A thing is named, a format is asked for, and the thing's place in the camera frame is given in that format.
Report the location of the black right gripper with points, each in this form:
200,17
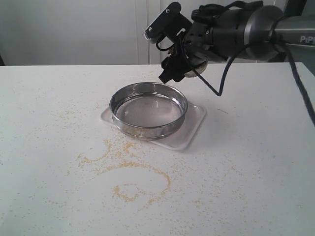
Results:
189,44

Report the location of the stainless steel cup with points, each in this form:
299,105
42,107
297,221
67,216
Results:
198,68

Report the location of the round stainless steel sieve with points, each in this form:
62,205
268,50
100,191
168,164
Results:
148,110

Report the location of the white plastic tray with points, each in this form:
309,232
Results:
178,140

